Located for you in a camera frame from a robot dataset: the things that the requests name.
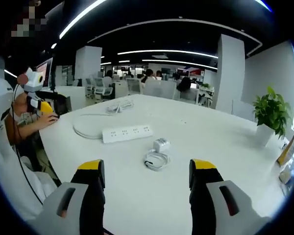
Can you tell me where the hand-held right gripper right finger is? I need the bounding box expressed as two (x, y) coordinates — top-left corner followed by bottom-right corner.
(189, 158), (272, 235)

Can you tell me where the ceiling light strip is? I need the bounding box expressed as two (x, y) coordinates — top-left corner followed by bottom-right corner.
(58, 0), (109, 40)
(142, 58), (218, 71)
(87, 18), (263, 57)
(117, 49), (219, 60)

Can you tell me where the white office chair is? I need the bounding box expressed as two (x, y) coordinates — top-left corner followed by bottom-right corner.
(93, 77), (114, 100)
(126, 78), (144, 95)

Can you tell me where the white power strip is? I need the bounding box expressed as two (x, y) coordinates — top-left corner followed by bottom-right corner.
(102, 124), (154, 144)

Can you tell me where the black cable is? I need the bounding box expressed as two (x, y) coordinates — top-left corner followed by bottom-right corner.
(11, 83), (44, 205)

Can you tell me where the computer monitor red screen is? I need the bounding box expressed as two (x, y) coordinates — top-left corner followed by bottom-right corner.
(36, 57), (54, 89)

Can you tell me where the green potted plant white pot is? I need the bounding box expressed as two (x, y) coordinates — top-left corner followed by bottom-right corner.
(252, 86), (294, 147)

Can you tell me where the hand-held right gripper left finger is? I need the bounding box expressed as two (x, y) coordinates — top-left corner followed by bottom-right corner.
(29, 159), (106, 235)

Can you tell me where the white charger cable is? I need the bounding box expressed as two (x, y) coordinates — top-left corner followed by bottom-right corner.
(144, 148), (172, 172)

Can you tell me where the yellow white desk sign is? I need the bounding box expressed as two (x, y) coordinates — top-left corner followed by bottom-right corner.
(275, 124), (294, 184)

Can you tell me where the white charger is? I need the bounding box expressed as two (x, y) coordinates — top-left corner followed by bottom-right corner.
(153, 138), (171, 154)

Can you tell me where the person's left hand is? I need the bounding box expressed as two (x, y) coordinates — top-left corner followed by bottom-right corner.
(38, 113), (60, 129)

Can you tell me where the white desk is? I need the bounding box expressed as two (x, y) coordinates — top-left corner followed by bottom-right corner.
(39, 94), (291, 235)

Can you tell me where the white desk partition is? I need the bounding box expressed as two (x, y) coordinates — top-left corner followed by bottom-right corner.
(142, 80), (177, 100)

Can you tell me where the white power strip cable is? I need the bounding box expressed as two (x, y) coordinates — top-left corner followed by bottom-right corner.
(73, 97), (136, 140)

